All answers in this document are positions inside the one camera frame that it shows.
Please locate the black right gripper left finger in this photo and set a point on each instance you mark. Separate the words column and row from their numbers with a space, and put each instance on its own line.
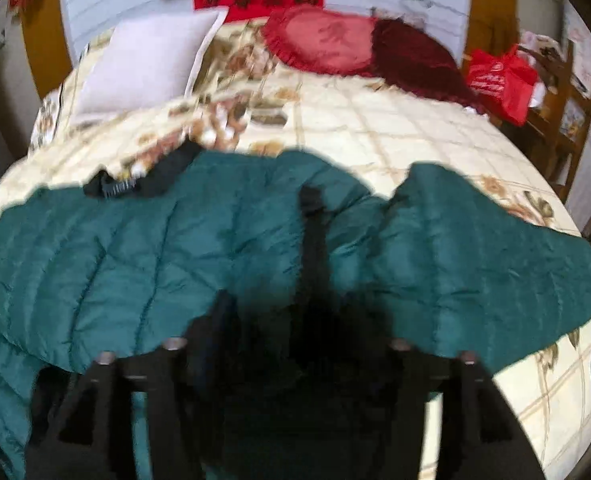
column 82, row 425

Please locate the red shopping bag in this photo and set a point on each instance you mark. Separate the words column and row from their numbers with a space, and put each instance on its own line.
column 504, row 84

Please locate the white square pillow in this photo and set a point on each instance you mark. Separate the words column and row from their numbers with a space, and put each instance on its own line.
column 149, row 61

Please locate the dark red velvet cushion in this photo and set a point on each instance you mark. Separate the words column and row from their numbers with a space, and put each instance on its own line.
column 406, row 57

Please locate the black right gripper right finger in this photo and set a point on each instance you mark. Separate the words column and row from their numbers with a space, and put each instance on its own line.
column 481, row 437

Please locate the red heart-shaped cushion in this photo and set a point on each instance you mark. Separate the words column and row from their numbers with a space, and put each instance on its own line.
column 315, row 40

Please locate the wooden chair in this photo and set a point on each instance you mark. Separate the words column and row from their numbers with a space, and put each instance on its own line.
column 556, row 132

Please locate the dark green quilted down jacket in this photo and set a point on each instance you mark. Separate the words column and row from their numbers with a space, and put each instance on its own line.
column 81, row 272

